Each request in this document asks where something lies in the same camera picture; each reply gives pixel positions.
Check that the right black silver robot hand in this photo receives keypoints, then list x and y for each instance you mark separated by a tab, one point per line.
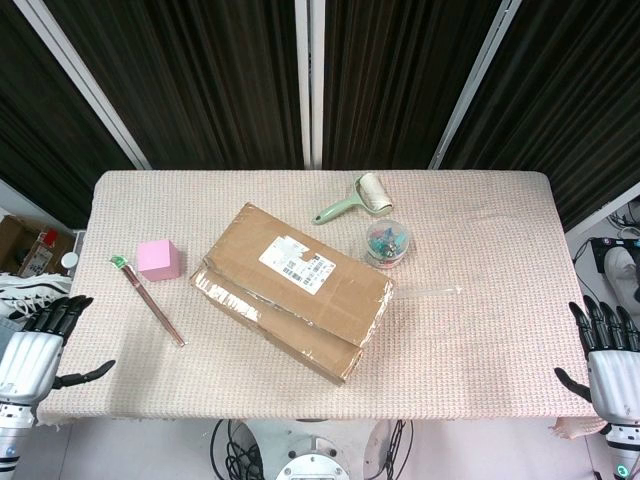
615	380

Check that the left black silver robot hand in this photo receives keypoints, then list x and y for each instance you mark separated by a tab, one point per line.
30	357

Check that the brown cardboard box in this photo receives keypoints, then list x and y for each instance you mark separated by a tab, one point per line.
260	305

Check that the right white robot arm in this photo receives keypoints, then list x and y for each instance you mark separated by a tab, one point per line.
625	450

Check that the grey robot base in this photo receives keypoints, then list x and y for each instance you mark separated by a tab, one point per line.
312	465

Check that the blue denim cloth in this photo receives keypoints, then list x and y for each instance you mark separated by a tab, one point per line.
7	325

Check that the white sneakers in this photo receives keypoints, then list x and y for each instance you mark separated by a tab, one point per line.
30	290

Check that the white round device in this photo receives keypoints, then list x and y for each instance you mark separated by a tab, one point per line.
70	260

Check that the white shoe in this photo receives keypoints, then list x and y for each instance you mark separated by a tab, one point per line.
625	270

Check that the cardboard box on floor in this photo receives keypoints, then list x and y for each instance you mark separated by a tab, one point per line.
25	245

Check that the black floor device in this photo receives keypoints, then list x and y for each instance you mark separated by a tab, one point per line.
600	250

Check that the brown pen green cap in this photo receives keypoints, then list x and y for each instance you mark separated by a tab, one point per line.
150	302

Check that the pink waffle tablecloth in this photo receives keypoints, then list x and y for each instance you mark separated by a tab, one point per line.
475	350

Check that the pink cube box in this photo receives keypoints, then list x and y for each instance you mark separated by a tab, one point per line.
157	260

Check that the clear plastic tube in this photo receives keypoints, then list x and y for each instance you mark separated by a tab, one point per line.
425	291

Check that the dark partition panel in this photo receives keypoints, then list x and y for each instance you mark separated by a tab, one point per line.
30	125
575	100
200	75
400	75

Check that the clear jar of binder clips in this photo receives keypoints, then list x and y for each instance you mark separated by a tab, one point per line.
387	245

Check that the green lint roller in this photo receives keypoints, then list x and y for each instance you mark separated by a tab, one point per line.
372	195

